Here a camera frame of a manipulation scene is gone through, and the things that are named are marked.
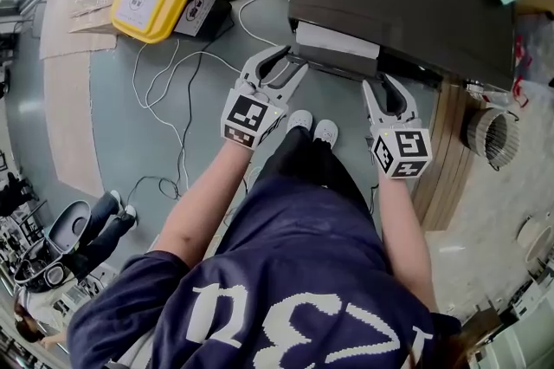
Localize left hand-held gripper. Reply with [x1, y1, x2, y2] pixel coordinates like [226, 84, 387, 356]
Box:
[220, 45, 310, 152]

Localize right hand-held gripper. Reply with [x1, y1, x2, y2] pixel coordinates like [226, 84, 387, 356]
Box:
[361, 72, 435, 182]

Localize white drawer front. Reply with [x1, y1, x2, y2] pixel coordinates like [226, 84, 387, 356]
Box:
[293, 21, 383, 80]

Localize person's left forearm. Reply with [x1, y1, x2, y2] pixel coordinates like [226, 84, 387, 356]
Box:
[152, 139, 254, 269]

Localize person's right forearm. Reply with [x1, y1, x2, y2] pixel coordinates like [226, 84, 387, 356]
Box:
[377, 173, 439, 313]

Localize person's left white shoe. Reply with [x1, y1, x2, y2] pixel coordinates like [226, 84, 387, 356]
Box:
[287, 109, 314, 135]

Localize person's white shoe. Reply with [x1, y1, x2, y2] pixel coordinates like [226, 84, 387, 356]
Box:
[287, 109, 314, 135]
[312, 119, 339, 150]

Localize person's right white shoe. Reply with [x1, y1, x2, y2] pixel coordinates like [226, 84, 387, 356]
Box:
[312, 119, 339, 150]

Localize wooden plank platform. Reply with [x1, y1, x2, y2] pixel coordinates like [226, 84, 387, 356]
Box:
[409, 78, 478, 232]

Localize person's black trousers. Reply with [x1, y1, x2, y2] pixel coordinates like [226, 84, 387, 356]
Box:
[249, 126, 374, 213]

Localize grey corrugated bucket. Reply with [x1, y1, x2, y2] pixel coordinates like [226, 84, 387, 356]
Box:
[460, 106, 521, 172]

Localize white red plastic bag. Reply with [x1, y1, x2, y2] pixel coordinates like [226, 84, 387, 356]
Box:
[464, 32, 532, 109]

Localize white round bowl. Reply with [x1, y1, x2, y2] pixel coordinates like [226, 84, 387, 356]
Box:
[516, 214, 554, 269]

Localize person's navy printed shirt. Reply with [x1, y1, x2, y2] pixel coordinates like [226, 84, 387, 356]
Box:
[66, 175, 463, 369]

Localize grey plastic basin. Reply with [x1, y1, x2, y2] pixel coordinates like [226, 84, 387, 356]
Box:
[44, 199, 93, 256]

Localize black cable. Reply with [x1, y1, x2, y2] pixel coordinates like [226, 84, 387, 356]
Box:
[125, 0, 237, 202]

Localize white cable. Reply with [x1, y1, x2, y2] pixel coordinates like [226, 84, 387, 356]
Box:
[131, 0, 313, 191]

